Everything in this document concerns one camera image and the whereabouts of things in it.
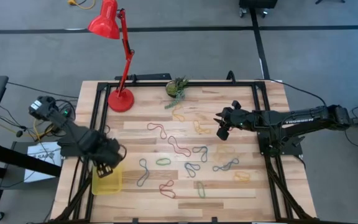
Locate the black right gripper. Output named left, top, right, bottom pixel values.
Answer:
left=214, top=107, right=256, bottom=141

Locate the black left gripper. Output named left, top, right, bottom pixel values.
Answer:
left=84, top=129, right=127, bottom=179

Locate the yellow translucent plastic bin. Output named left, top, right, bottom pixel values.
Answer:
left=91, top=163, right=124, bottom=196

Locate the yellow rubber band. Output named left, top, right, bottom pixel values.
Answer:
left=193, top=120, right=211, bottom=135
left=171, top=104, right=186, bottom=123
left=233, top=170, right=251, bottom=183
left=213, top=144, right=237, bottom=162

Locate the red rubber band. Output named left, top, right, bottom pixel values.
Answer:
left=167, top=136, right=192, bottom=157
left=147, top=123, right=168, bottom=140
left=158, top=179, right=177, bottom=199

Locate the potted succulent plant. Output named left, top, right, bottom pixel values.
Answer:
left=164, top=76, right=190, bottom=110

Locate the white paper sheet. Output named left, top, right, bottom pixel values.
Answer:
left=24, top=141, right=63, bottom=184

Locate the red desk lamp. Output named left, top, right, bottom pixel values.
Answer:
left=88, top=0, right=135, bottom=113

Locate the black flat bar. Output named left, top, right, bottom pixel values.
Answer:
left=114, top=73, right=172, bottom=82

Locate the black wheeled cart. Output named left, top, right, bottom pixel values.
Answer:
left=239, top=0, right=278, bottom=18

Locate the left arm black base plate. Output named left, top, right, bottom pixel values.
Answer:
left=57, top=136, right=85, bottom=157

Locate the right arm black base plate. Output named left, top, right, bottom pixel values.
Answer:
left=257, top=130, right=303, bottom=157

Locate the yellow floor cable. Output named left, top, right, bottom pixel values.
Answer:
left=0, top=119, right=55, bottom=141

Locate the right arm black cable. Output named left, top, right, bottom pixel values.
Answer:
left=255, top=78, right=328, bottom=108

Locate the yellow power cord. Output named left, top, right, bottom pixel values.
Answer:
left=67, top=0, right=96, bottom=10

